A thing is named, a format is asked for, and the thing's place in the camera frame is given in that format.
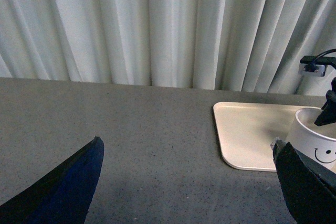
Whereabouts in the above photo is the beige square tray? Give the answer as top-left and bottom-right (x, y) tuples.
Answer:
(213, 102), (301, 172)

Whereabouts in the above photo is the black camera cable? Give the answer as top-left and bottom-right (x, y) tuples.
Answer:
(313, 48), (336, 59)

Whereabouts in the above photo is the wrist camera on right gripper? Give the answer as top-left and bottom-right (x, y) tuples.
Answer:
(298, 56), (335, 77)

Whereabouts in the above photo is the white pleated curtain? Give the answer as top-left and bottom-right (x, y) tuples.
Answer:
(1, 0), (335, 95)

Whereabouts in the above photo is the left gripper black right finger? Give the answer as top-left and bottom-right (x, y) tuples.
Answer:
(271, 138), (335, 223)

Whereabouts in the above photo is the white mug black handle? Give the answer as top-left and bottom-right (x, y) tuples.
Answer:
(285, 108), (335, 171)

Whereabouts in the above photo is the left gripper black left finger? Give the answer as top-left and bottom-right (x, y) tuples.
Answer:
(1, 137), (104, 223)

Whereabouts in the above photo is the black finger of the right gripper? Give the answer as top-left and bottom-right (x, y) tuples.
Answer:
(314, 90), (335, 126)

